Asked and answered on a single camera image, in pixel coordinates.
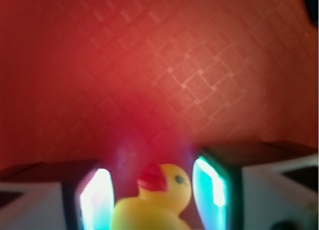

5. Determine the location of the red plastic tray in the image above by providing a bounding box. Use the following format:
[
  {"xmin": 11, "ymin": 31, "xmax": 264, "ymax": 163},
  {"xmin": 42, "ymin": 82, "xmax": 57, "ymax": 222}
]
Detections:
[{"xmin": 0, "ymin": 0, "xmax": 319, "ymax": 230}]

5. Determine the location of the yellow rubber duck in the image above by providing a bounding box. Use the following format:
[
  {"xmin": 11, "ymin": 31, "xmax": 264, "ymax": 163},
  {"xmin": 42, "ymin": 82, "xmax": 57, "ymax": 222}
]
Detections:
[{"xmin": 111, "ymin": 164, "xmax": 192, "ymax": 230}]

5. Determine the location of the gripper right finger black block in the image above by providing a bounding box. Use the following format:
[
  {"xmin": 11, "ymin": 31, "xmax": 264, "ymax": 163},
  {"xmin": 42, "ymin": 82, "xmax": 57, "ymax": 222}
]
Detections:
[{"xmin": 192, "ymin": 141, "xmax": 319, "ymax": 230}]

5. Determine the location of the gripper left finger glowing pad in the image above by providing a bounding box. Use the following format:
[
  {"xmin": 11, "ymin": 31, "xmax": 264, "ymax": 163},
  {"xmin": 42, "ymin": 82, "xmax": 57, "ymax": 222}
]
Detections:
[{"xmin": 0, "ymin": 160, "xmax": 115, "ymax": 230}]

